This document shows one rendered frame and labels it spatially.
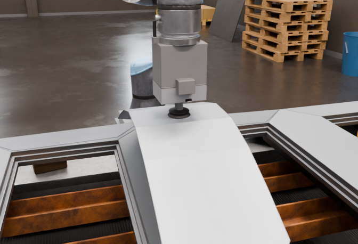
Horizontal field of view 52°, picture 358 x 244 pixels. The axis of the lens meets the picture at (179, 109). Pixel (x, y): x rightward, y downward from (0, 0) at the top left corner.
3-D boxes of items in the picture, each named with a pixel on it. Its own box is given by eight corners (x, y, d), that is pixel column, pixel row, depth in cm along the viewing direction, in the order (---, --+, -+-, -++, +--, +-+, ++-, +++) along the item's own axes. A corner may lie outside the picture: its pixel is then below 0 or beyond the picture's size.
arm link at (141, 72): (132, 87, 152) (130, 54, 146) (165, 86, 152) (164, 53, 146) (129, 97, 140) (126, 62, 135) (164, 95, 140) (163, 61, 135)
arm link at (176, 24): (208, 9, 60) (159, 11, 58) (207, 37, 62) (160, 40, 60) (192, 5, 67) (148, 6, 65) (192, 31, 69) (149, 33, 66)
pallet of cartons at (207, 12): (218, 24, 927) (219, 8, 913) (190, 25, 905) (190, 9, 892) (202, 19, 1023) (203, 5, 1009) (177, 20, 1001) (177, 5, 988)
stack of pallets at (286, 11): (327, 59, 566) (335, 0, 535) (279, 63, 541) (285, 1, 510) (282, 44, 676) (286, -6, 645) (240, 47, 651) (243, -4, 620)
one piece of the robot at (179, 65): (161, 26, 57) (162, 123, 63) (215, 23, 59) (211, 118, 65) (147, 18, 65) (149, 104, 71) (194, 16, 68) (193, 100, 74)
